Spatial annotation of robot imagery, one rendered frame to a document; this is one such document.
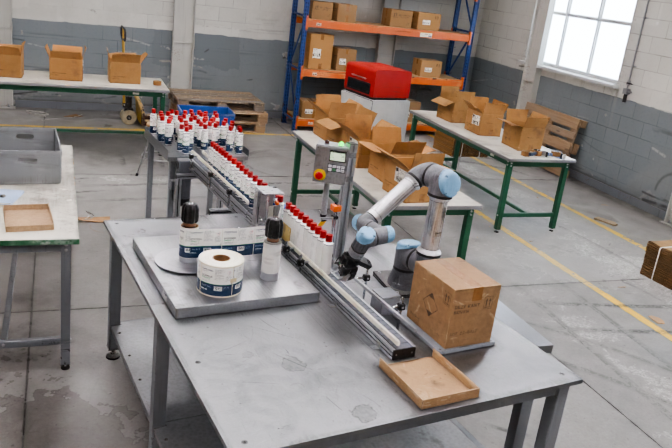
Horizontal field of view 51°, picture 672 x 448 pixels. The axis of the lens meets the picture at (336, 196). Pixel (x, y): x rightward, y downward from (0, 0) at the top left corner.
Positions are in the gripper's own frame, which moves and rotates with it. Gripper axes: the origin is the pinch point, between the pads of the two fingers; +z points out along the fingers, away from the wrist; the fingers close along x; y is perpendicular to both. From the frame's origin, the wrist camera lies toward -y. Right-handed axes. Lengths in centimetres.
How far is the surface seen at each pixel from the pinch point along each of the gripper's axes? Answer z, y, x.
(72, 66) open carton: 287, 36, -498
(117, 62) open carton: 278, -11, -498
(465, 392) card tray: -37, -6, 78
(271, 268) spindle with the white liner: 7.4, 29.7, -15.0
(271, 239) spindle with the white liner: -3.7, 30.4, -23.3
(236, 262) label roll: -3, 50, -13
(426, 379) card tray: -27, 0, 66
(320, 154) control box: -23, 0, -58
